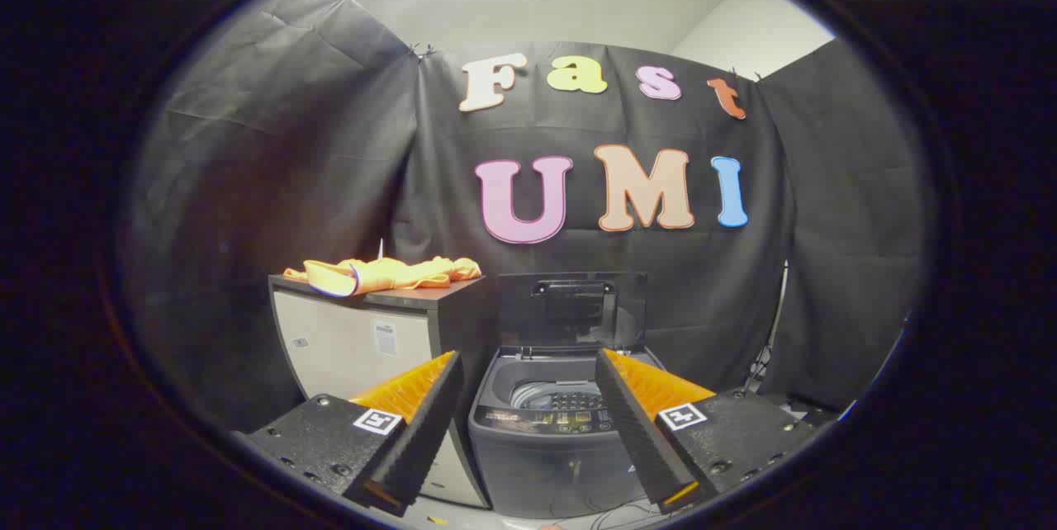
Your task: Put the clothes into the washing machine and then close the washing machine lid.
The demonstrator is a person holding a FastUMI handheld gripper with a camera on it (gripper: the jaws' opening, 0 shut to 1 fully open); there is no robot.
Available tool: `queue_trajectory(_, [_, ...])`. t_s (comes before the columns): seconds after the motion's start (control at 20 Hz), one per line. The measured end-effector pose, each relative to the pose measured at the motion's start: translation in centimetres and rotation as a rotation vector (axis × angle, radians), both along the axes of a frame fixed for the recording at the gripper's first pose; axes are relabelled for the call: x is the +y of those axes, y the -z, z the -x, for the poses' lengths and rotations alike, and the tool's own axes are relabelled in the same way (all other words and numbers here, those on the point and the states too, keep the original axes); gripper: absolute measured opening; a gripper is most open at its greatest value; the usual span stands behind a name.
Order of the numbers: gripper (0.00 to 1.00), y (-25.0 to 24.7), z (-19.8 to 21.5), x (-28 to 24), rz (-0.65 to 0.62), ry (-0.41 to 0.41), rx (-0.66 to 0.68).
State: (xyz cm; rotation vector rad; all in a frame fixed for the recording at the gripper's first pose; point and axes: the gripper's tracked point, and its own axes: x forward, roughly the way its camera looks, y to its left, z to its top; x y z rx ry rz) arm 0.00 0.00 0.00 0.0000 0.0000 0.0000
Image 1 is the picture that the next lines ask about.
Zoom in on black backdrop cloth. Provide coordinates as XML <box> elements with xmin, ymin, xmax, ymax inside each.
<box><xmin>124</xmin><ymin>0</ymin><xmax>938</xmax><ymax>432</ymax></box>

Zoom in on grey washing machine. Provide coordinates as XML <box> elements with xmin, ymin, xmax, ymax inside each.
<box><xmin>468</xmin><ymin>346</ymin><xmax>671</xmax><ymax>518</ymax></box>

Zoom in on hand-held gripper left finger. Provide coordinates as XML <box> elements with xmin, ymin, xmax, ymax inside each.
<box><xmin>234</xmin><ymin>350</ymin><xmax>465</xmax><ymax>518</ymax></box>

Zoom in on thin floor cables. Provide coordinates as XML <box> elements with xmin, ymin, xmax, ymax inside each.
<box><xmin>590</xmin><ymin>497</ymin><xmax>661</xmax><ymax>530</ymax></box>

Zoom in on thin metal stand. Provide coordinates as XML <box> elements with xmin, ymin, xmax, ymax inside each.
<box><xmin>743</xmin><ymin>262</ymin><xmax>789</xmax><ymax>390</ymax></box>

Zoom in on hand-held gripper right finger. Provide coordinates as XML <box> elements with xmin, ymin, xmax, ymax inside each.
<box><xmin>595</xmin><ymin>348</ymin><xmax>827</xmax><ymax>514</ymax></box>

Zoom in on white cabinet with dark top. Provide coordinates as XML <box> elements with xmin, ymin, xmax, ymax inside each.
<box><xmin>268</xmin><ymin>274</ymin><xmax>496</xmax><ymax>510</ymax></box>

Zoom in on orange garment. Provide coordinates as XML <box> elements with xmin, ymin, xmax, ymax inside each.
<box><xmin>283</xmin><ymin>256</ymin><xmax>483</xmax><ymax>298</ymax></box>

